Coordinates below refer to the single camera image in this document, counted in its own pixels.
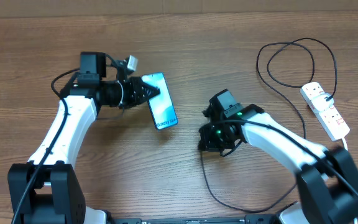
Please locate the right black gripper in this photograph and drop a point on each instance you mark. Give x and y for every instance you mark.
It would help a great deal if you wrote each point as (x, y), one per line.
(209, 144)

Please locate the Samsung Galaxy smartphone blue screen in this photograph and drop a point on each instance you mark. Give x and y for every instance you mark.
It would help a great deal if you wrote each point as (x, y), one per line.
(161, 106)

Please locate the white power strip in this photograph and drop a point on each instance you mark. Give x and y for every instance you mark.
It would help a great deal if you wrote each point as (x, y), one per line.
(330, 119)

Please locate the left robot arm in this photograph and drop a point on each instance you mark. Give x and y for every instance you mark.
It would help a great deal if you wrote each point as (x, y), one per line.
(45, 188)

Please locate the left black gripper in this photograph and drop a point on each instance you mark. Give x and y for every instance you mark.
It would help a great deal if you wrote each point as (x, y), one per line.
(134, 84)

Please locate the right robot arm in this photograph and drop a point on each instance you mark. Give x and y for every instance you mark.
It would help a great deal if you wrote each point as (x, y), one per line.
(327, 180)

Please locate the white charger plug adapter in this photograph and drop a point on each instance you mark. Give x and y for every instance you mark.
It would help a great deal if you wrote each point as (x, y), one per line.
(321, 102)

